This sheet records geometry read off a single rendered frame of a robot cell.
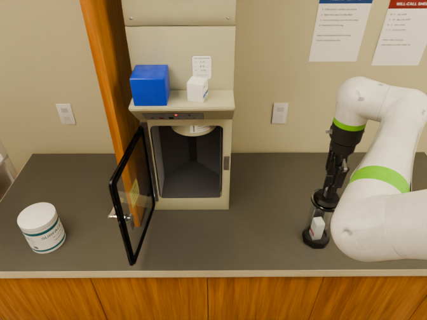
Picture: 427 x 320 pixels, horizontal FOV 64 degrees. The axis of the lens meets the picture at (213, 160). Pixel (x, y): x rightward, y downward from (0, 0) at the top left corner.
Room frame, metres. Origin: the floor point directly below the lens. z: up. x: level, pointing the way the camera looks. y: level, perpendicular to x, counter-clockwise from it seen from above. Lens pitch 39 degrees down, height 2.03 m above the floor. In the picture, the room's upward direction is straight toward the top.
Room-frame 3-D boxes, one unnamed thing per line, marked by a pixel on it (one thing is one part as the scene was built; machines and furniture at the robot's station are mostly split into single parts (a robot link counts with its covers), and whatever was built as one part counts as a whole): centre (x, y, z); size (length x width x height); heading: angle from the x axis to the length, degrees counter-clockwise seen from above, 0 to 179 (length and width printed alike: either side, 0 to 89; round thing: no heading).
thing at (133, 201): (0.84, 0.27, 1.19); 0.30 x 0.01 x 0.40; 172
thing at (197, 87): (0.95, 0.05, 1.54); 0.05 x 0.05 x 0.06; 74
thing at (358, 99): (0.85, -0.41, 1.55); 0.13 x 0.11 x 0.14; 58
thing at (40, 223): (0.85, 0.65, 1.02); 0.13 x 0.13 x 0.15
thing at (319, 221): (0.85, -0.40, 1.06); 0.11 x 0.11 x 0.21
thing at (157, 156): (1.13, 0.10, 1.19); 0.26 x 0.24 x 0.35; 90
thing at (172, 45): (1.13, 0.10, 1.33); 0.32 x 0.25 x 0.77; 90
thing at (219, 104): (0.95, 0.09, 1.46); 0.32 x 0.12 x 0.10; 90
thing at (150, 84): (0.95, 0.19, 1.56); 0.10 x 0.10 x 0.09; 0
